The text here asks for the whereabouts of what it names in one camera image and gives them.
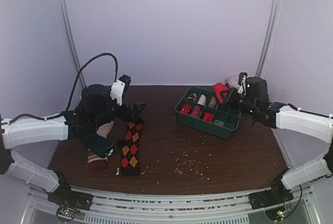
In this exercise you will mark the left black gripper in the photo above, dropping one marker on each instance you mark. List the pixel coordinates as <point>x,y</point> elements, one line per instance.
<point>135,112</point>

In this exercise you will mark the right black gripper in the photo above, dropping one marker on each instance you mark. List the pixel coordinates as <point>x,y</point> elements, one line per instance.
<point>231,96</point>

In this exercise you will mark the red and beige sock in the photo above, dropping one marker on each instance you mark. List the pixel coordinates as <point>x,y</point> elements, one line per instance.
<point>219,87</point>

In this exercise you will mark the green divided organizer tray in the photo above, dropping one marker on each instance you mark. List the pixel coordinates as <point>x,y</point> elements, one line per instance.
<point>226,119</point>

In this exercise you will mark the black argyle sock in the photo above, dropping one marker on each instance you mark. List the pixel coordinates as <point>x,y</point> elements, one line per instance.
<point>129,149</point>

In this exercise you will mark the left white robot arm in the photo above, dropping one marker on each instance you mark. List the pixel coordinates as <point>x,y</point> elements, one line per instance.
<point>98,106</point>

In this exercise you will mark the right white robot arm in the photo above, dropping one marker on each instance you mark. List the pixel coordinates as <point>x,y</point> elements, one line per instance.
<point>251,96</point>

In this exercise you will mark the tan rolled sock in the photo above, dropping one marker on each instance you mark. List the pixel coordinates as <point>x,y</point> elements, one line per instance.
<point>212,103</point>

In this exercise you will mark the pink patterned bowl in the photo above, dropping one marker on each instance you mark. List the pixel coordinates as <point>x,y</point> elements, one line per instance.
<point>232,82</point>

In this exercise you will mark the cream rolled sock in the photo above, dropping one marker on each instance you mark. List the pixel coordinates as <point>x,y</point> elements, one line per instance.
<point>202,100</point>

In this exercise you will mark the red rolled sock in tray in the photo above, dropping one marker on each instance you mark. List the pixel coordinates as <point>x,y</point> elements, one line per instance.
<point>208,117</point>

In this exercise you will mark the black beige patterned rolled sock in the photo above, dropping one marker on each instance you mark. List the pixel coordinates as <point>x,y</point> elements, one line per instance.
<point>192,97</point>

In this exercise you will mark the maroon rolled sock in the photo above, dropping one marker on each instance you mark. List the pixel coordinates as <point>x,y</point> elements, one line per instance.
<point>196,111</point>

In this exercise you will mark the red zigzag rolled sock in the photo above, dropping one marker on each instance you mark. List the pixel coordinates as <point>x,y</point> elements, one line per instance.
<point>186,109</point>

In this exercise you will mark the dark teal sock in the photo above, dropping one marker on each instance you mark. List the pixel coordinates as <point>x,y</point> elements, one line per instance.
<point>99,145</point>

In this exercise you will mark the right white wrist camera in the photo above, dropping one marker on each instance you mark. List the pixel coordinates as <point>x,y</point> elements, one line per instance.
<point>243,86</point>

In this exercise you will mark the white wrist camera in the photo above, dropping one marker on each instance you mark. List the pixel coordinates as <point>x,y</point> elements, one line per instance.
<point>243,86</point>
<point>117,90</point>

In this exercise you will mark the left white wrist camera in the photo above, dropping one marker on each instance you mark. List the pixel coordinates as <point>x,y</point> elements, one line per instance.
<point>117,90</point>

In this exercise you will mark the right aluminium frame post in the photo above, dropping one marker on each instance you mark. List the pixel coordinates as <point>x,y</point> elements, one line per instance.
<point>268,39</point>

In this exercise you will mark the aluminium frame post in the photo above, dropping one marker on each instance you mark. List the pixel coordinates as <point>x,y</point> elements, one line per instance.
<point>69,35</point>
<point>268,39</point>

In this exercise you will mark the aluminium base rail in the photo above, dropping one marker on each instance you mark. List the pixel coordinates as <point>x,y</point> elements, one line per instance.
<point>112,207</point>

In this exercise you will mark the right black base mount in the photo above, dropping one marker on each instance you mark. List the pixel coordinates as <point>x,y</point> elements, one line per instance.
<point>276,202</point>

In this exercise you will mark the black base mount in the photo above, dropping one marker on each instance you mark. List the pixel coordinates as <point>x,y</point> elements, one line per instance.
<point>276,202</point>
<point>70,204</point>

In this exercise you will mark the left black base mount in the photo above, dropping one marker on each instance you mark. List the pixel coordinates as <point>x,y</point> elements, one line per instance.
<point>70,204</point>

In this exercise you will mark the left aluminium frame post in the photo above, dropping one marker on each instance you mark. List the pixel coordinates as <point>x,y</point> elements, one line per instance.
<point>69,35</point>

